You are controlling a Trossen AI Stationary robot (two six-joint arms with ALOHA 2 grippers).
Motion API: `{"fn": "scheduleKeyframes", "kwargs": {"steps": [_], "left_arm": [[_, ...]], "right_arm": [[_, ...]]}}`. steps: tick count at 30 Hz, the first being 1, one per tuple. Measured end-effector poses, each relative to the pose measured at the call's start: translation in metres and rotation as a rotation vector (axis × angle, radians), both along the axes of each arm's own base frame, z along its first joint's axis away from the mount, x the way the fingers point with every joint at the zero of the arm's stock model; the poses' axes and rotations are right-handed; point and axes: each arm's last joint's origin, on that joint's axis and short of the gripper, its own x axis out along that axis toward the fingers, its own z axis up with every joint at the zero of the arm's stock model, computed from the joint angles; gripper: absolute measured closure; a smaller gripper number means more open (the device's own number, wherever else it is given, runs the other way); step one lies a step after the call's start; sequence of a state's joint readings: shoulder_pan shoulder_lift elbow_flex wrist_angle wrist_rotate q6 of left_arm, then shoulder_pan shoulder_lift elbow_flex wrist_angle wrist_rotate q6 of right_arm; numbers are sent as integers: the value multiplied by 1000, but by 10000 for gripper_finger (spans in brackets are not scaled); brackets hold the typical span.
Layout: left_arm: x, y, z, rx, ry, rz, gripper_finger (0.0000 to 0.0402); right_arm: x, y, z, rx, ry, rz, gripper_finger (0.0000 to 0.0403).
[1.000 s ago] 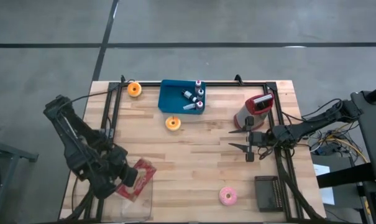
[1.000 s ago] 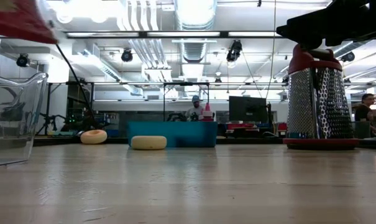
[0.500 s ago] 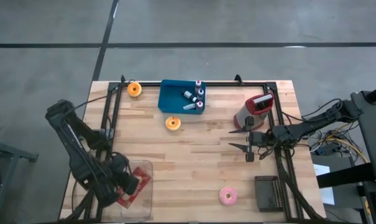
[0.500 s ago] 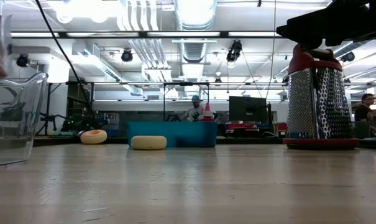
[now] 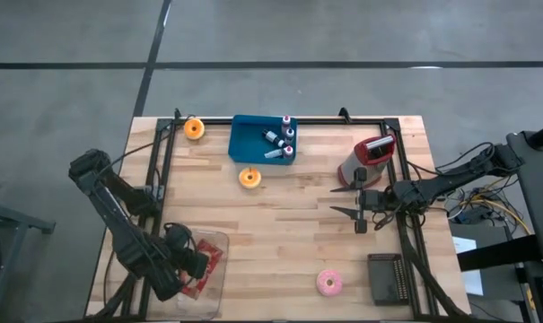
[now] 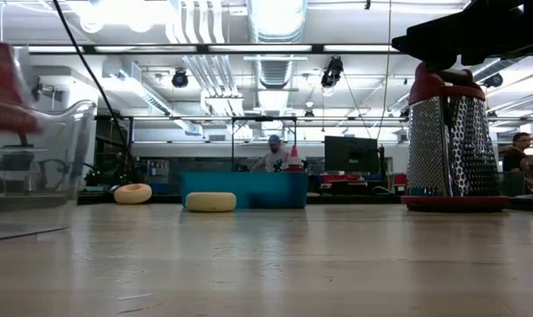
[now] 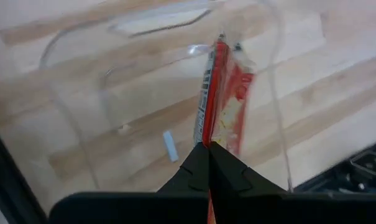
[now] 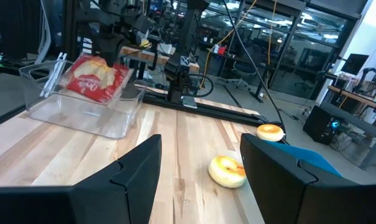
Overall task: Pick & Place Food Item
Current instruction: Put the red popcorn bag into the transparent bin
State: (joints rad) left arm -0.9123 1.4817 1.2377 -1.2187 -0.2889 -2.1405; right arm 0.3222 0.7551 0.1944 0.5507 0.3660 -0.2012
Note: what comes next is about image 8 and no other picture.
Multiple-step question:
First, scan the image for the black office chair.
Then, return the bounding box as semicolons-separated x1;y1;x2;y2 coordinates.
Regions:
227;60;257;91

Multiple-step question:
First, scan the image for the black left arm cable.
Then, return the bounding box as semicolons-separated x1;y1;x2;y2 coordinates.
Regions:
187;73;214;98

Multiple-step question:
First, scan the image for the black computer tower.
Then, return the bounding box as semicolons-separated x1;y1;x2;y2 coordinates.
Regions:
302;104;344;146

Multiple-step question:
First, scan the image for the red snack packet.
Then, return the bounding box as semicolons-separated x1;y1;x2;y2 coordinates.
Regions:
59;53;130;105

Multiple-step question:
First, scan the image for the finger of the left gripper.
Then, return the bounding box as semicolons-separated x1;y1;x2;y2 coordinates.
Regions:
97;33;127;68

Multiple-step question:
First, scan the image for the blue plastic bin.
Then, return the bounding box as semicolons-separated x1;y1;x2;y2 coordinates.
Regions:
267;140;342;177

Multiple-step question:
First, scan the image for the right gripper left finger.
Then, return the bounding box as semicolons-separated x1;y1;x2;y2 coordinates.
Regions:
0;133;163;224

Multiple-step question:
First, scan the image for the wooden workbench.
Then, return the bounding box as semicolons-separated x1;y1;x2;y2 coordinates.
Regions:
319;85;376;170

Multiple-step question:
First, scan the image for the black monitor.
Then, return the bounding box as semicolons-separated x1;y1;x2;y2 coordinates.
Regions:
341;53;370;76

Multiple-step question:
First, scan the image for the wooden desk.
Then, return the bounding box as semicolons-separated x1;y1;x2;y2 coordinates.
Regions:
119;45;201;74

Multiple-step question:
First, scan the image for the clear plastic container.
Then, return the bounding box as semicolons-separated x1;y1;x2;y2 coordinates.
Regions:
19;58;147;140

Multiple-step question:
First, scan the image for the orange glazed toy donut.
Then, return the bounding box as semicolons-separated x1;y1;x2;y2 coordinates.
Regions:
208;155;247;189
256;123;285;142

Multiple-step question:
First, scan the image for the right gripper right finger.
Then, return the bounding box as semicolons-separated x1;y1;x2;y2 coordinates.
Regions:
239;133;376;224

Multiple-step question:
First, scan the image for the black hanging cable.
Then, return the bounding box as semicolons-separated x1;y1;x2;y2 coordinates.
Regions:
221;0;287;138

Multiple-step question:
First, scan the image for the black aluminium table frame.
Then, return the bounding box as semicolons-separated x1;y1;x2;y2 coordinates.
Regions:
0;91;283;130

